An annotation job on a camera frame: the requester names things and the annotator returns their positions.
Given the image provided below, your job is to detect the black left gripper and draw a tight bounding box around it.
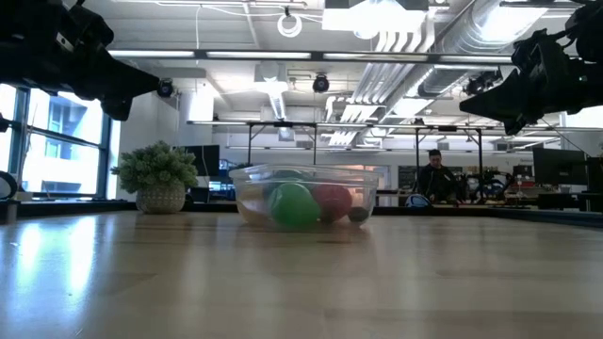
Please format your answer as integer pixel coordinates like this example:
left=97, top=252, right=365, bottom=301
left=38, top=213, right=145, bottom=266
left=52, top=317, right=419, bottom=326
left=49, top=4, right=160, bottom=121

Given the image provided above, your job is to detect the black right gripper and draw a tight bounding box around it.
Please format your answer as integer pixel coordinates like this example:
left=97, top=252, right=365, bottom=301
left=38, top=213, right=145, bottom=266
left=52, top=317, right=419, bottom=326
left=460, top=30, right=590, bottom=137

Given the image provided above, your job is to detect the clear plastic tupperware container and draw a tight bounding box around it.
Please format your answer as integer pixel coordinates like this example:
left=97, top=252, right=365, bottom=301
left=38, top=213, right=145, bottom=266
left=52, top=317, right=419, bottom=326
left=229, top=163, right=383, bottom=231

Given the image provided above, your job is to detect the small dark toy berry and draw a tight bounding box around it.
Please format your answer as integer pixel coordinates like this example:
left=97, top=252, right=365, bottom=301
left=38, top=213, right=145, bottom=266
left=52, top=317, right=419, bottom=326
left=347, top=205, right=371, bottom=224

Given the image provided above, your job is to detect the large red toy tomato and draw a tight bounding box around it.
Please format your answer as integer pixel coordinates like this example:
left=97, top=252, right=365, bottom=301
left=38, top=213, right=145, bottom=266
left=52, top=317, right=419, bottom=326
left=311, top=183, right=353, bottom=224

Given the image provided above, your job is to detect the green toy pear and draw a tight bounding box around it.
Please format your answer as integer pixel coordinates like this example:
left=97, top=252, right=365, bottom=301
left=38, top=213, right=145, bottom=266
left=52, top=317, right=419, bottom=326
left=269, top=182, right=322, bottom=231

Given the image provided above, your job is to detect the black computer monitor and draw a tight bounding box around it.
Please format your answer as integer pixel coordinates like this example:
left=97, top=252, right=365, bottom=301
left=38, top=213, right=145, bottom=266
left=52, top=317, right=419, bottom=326
left=184, top=144, right=220, bottom=178
left=532, top=148, right=587, bottom=187
left=586, top=156, right=603, bottom=193

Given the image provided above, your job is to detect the green artificial potted plant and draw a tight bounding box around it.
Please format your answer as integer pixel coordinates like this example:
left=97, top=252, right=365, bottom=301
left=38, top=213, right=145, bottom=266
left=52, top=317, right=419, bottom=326
left=110, top=139, right=200, bottom=216

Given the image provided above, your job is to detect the person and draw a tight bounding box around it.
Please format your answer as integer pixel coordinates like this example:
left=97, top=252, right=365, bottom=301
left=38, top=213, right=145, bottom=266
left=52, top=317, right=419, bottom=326
left=416, top=148, right=461, bottom=204

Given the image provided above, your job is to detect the large glass window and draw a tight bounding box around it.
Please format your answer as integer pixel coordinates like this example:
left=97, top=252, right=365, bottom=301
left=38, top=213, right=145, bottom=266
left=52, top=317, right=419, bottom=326
left=0, top=84, right=114, bottom=197

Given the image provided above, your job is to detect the blue and white helmet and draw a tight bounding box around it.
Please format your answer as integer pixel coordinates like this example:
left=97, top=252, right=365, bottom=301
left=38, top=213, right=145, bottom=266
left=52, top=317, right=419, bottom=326
left=404, top=192, right=432, bottom=209

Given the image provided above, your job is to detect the long ceiling light strip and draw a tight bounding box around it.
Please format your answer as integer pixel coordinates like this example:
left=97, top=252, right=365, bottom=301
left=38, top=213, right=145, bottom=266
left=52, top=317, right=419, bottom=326
left=106, top=48, right=514, bottom=66

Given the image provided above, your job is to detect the black aluminium table frame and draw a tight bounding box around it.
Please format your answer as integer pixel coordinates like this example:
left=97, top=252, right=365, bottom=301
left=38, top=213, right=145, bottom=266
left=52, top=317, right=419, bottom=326
left=0, top=197, right=603, bottom=228

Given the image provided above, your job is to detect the black ring object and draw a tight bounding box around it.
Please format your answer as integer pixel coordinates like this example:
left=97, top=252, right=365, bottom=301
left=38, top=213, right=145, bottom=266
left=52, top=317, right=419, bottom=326
left=0, top=169, right=19, bottom=202

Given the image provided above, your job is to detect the white coiled cable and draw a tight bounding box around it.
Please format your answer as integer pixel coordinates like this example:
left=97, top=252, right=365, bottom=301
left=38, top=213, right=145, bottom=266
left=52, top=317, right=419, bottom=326
left=276, top=11, right=303, bottom=39

